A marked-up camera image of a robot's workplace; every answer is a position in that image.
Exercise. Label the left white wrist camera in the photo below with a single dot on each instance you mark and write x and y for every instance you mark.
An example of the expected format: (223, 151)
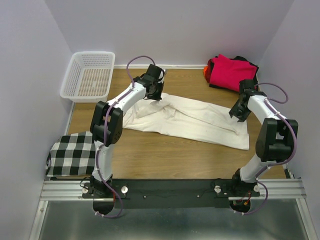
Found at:
(164, 72)

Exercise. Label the orange folded t shirt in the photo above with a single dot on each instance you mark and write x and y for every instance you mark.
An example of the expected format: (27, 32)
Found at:
(206, 71)

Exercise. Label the black white checkered cloth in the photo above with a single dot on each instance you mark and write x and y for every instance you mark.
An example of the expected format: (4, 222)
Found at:
(72, 155)

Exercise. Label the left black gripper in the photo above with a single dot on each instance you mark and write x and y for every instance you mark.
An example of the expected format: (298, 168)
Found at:
(158, 97)

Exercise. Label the white t shirt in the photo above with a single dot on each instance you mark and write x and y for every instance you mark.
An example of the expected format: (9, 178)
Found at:
(187, 118)

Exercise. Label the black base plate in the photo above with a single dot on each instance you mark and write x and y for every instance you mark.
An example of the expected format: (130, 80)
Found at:
(169, 193)

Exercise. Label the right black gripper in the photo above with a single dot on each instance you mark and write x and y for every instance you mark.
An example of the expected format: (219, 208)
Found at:
(242, 117)

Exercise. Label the pink folded t shirt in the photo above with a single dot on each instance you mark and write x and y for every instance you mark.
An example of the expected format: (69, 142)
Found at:
(227, 72)

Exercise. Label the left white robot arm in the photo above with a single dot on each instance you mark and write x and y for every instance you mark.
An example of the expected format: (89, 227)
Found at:
(107, 123)

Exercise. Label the black folded t shirt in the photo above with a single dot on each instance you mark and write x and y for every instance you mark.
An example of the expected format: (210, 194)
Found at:
(253, 67)

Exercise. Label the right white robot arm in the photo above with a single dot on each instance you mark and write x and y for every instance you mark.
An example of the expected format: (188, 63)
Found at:
(276, 143)

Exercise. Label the white plastic basket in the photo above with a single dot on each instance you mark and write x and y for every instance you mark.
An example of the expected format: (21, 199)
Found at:
(88, 77)

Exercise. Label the aluminium frame rail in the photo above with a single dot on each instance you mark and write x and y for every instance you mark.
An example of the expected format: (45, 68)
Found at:
(63, 190)

